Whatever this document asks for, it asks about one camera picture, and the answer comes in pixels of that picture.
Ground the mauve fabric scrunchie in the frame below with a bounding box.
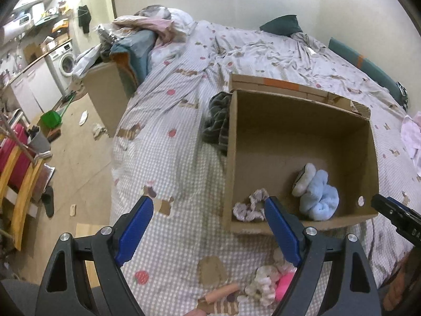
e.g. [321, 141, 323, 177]
[233, 188, 269, 223]

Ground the light blue plush slipper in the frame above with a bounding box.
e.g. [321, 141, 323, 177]
[292, 163, 340, 221]

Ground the pink plush toy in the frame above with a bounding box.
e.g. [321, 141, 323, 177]
[275, 272, 295, 302]

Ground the tan doll limb toy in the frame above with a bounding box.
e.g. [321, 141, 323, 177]
[198, 283, 240, 304]

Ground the white fluffy scrunchie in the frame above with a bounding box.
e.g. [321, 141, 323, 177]
[245, 265, 296, 307]

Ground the open cardboard box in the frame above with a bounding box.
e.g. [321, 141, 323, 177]
[222, 74, 379, 235]

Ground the wooden chair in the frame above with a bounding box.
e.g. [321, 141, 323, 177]
[1, 141, 45, 251]

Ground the dark striped garment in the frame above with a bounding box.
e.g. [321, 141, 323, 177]
[201, 91, 232, 156]

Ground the green plastic dustpan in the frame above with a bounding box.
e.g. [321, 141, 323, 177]
[41, 110, 62, 130]

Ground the tall cardboard box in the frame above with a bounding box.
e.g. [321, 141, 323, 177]
[82, 61, 138, 138]

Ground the teal headboard cushion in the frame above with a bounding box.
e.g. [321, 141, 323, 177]
[328, 37, 409, 111]

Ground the red suitcase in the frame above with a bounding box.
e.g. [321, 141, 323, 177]
[0, 123, 32, 194]

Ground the white kitchen cabinet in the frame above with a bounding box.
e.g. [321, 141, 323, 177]
[1, 58, 63, 123]

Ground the white washing machine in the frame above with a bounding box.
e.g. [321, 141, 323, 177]
[46, 41, 76, 91]

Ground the pile of clothes on bed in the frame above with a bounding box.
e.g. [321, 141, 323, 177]
[71, 5, 195, 86]

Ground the dark green pillow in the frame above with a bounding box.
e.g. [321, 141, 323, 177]
[260, 14, 303, 37]

